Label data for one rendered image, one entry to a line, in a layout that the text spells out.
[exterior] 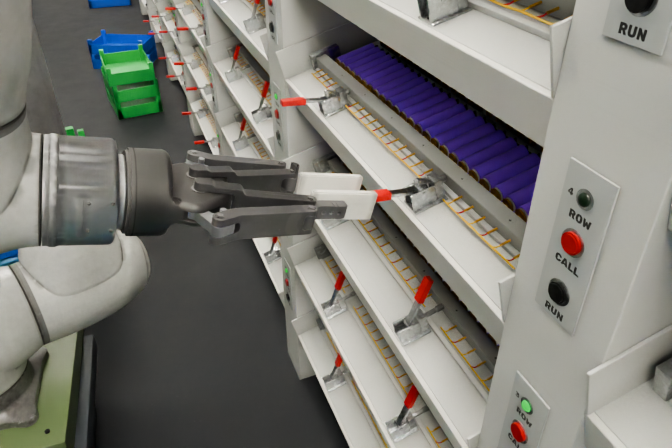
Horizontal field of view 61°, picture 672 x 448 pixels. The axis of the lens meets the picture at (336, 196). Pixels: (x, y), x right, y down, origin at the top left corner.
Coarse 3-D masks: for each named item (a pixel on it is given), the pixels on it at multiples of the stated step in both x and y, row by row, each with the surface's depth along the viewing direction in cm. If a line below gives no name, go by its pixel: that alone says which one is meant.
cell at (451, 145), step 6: (480, 126) 67; (486, 126) 66; (492, 126) 66; (468, 132) 66; (474, 132) 66; (480, 132) 66; (486, 132) 66; (456, 138) 66; (462, 138) 66; (468, 138) 66; (474, 138) 66; (444, 144) 66; (450, 144) 66; (456, 144) 66; (462, 144) 66; (450, 150) 65
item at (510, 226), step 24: (336, 72) 86; (360, 96) 79; (360, 120) 77; (384, 120) 73; (408, 144) 68; (432, 144) 66; (432, 168) 64; (456, 168) 61; (456, 192) 60; (480, 192) 57; (480, 216) 57; (504, 216) 54
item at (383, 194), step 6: (414, 180) 60; (420, 186) 60; (378, 192) 59; (384, 192) 59; (390, 192) 59; (396, 192) 60; (402, 192) 60; (408, 192) 60; (414, 192) 60; (378, 198) 58; (384, 198) 59; (390, 198) 59
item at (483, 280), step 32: (352, 32) 95; (288, 64) 93; (320, 128) 84; (352, 128) 77; (352, 160) 74; (384, 160) 70; (416, 224) 59; (448, 224) 58; (448, 256) 55; (480, 256) 54; (480, 288) 51; (480, 320) 53
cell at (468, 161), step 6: (510, 138) 63; (498, 144) 63; (504, 144) 63; (510, 144) 63; (516, 144) 63; (480, 150) 63; (486, 150) 63; (492, 150) 63; (498, 150) 63; (504, 150) 63; (468, 156) 63; (474, 156) 63; (480, 156) 63; (486, 156) 63; (492, 156) 63; (468, 162) 62; (474, 162) 62; (480, 162) 62; (468, 168) 63
